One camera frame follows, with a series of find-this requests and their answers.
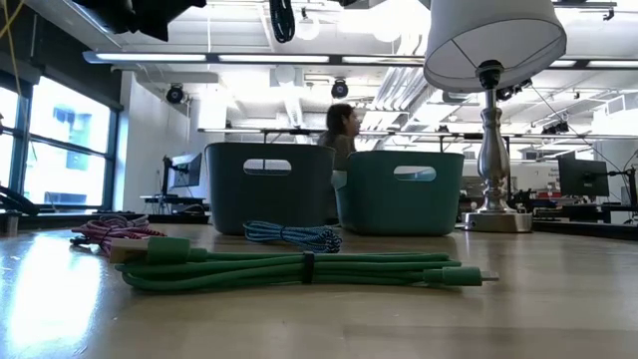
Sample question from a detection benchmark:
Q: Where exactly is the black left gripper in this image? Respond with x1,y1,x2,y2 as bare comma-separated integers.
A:
72,0,208,42

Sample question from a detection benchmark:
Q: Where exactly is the dark teal braided USB cable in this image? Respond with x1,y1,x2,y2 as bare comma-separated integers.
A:
268,0,296,44

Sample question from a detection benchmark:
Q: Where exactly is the lilac braided USB cable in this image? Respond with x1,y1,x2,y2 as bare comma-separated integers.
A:
97,213,151,229

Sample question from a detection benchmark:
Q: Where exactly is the magenta braided USB cable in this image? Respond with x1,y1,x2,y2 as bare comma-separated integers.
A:
71,221,168,257

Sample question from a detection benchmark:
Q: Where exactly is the blue white braided USB cable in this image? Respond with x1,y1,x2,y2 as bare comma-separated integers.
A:
242,220,344,254

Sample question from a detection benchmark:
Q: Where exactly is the green USB cable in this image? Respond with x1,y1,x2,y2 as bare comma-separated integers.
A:
110,236,500,293

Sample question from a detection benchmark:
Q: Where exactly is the black velcro cable tie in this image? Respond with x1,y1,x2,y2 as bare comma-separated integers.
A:
301,251,317,286

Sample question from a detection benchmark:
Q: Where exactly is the long ceiling light strip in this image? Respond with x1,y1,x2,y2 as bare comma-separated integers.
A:
82,49,426,67

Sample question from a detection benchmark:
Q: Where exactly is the computer monitor on stand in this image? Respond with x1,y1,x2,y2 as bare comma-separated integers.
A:
159,152,204,200

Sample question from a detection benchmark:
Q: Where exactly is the round white ceiling light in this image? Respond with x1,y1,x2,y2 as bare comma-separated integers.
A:
293,14,321,42

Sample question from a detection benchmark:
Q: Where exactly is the black standing desk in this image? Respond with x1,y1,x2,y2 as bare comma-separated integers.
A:
139,193,208,215

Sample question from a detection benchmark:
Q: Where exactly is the person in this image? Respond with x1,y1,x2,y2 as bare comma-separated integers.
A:
318,103,362,174

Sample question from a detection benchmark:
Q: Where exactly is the black slanted bar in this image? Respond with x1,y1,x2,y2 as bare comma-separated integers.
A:
0,184,42,217

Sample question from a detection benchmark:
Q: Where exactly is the dark grey-green plastic bin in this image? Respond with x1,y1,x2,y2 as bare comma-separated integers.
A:
204,142,337,236

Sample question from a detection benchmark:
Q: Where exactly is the teal plastic bin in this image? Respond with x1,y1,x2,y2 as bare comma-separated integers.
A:
332,151,467,237

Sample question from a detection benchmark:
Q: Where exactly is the silver table lamp white shade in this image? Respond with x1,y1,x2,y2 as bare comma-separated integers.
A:
423,0,568,234

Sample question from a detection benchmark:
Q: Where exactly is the black computer monitor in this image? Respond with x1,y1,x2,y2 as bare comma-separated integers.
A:
557,157,611,198

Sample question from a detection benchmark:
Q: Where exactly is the cluttered office desk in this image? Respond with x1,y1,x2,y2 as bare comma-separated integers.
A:
517,187,638,224

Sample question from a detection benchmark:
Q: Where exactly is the thin yellow cable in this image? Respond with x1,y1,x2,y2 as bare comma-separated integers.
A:
0,0,26,101

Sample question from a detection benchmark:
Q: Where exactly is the dark window frame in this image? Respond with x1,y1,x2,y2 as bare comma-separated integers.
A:
0,74,124,213

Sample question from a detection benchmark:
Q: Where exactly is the black overhead frame bar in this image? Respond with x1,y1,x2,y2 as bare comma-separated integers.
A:
197,127,638,152

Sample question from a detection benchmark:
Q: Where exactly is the black table edge rail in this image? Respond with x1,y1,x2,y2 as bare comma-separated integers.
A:
0,210,638,241

